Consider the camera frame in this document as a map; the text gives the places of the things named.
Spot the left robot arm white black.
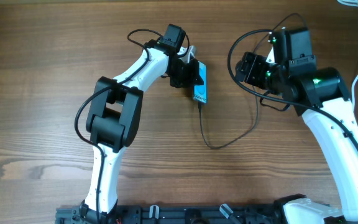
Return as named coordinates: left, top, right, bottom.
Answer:
left=74, top=24, right=208, bottom=223

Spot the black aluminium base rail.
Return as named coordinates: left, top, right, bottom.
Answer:
left=55, top=203, right=288, bottom=224

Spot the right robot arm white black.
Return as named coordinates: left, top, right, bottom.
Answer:
left=228, top=27, right=358, bottom=223

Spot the black charger cable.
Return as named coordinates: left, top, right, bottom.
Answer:
left=197, top=12, right=307, bottom=150

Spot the blue Galaxy S25 smartphone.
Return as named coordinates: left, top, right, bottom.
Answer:
left=193, top=62, right=208, bottom=104

